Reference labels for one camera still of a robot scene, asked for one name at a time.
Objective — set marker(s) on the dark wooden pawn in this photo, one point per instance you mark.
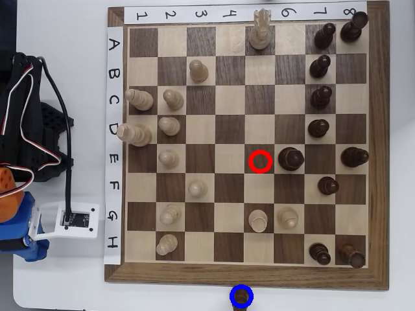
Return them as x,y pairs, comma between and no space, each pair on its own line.
241,296
328,185
318,128
321,97
319,68
320,253
324,37

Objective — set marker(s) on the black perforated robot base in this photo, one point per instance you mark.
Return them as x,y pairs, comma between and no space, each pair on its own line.
52,116

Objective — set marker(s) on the light wooden pawn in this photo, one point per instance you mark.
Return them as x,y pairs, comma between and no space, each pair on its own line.
169,217
197,189
198,73
167,244
173,100
169,126
168,158

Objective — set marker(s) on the light wooden king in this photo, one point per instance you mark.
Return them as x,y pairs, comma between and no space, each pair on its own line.
136,134

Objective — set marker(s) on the light wooden bishop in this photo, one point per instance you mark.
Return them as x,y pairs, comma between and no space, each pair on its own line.
141,99
288,218

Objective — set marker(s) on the white paper letter strip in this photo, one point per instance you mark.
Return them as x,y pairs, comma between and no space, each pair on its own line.
113,64

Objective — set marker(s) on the light wooden rook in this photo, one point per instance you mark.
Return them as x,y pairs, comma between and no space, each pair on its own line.
257,221

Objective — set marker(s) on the dark pawn column 6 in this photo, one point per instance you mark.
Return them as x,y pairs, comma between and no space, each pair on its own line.
291,159

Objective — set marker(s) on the white paper number strip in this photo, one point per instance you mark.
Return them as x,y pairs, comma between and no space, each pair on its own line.
227,14

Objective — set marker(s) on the light wooden queen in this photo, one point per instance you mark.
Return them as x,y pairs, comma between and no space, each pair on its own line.
259,39

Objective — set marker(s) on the reddish brown wooden rook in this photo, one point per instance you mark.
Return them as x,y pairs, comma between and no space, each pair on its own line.
351,256

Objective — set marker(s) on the dark wooden king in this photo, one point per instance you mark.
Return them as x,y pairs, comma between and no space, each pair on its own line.
354,157

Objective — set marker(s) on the wooden chess board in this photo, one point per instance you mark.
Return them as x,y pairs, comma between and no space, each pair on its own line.
377,162

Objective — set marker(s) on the dark wooden rook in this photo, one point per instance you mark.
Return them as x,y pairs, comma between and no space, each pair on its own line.
353,27

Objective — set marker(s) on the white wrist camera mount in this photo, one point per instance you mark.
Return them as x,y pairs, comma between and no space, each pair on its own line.
78,234

